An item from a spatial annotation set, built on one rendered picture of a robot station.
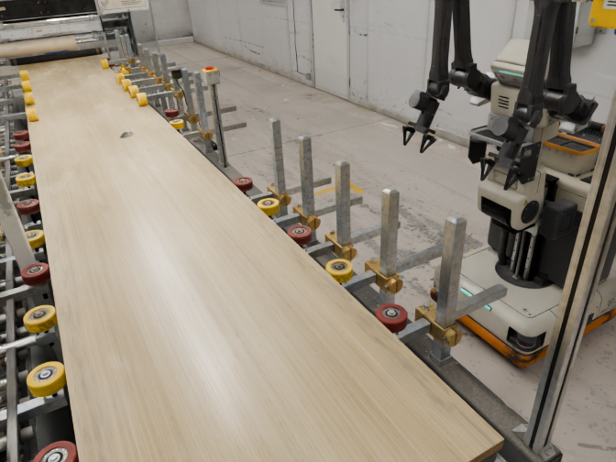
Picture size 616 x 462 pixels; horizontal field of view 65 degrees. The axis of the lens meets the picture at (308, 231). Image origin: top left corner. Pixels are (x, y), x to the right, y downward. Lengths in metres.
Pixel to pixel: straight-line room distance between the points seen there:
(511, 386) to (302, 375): 1.45
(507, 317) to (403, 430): 1.40
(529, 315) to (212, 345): 1.53
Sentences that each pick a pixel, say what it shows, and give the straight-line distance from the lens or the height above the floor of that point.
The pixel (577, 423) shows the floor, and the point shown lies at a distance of 2.39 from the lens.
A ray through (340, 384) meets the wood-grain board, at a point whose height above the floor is 0.90.
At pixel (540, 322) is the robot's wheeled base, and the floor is 0.27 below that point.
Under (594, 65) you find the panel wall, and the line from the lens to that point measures 4.09.
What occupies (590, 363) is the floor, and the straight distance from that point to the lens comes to 2.66.
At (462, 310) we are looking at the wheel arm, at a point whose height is 0.82.
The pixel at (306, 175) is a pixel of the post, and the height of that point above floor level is 1.00.
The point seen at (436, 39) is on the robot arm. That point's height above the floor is 1.40.
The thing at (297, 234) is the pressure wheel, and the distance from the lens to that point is 1.61.
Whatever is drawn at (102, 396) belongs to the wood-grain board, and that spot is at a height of 0.90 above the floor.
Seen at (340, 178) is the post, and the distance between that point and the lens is 1.56.
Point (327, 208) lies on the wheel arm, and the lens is 1.95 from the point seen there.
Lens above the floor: 1.72
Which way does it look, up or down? 30 degrees down
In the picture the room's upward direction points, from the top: 4 degrees counter-clockwise
